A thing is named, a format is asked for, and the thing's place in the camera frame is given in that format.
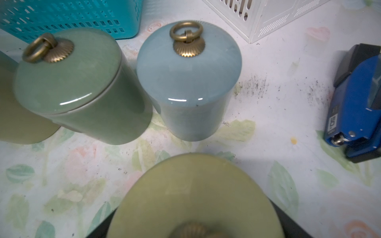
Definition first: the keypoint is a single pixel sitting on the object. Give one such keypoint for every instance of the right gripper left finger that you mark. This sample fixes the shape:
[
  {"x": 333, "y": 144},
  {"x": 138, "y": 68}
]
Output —
[{"x": 101, "y": 230}]

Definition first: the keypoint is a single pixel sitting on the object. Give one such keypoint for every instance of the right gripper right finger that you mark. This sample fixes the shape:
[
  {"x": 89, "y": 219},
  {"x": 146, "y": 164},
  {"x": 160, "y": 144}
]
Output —
[{"x": 290, "y": 228}]

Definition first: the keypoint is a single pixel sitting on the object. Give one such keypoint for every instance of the yellow-green canister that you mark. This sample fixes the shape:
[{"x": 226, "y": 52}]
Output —
[
  {"x": 18, "y": 125},
  {"x": 195, "y": 196}
]

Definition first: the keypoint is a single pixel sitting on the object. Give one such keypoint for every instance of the green canister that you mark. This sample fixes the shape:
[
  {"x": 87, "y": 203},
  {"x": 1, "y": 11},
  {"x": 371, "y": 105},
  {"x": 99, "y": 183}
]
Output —
[{"x": 81, "y": 80}]

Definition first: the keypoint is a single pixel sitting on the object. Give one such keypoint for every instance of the blue-grey canister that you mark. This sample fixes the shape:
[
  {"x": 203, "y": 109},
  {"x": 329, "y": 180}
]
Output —
[{"x": 189, "y": 70}]

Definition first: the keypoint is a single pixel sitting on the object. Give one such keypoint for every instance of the teal plastic basket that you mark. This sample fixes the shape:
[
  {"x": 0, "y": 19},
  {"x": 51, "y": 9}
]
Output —
[{"x": 28, "y": 19}]

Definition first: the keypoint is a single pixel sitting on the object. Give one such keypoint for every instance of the blue stapler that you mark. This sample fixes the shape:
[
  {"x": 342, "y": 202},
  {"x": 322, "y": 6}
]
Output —
[{"x": 354, "y": 115}]

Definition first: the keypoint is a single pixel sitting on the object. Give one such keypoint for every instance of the white perforated file holder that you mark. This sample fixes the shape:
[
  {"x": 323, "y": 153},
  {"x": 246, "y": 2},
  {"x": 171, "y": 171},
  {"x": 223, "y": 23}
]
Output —
[{"x": 253, "y": 20}]

